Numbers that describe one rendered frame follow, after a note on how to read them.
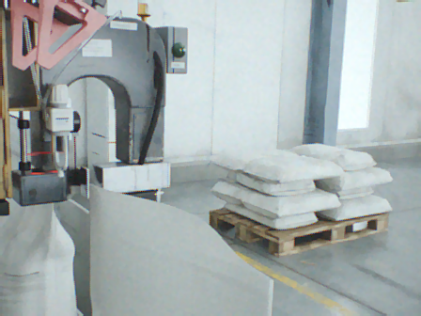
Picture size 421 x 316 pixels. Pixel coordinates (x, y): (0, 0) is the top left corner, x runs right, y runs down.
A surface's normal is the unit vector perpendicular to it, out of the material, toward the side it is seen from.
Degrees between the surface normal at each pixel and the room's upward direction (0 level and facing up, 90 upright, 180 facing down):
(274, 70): 90
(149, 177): 90
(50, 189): 90
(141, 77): 90
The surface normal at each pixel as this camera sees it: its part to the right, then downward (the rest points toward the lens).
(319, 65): -0.84, 0.07
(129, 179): 0.55, 0.16
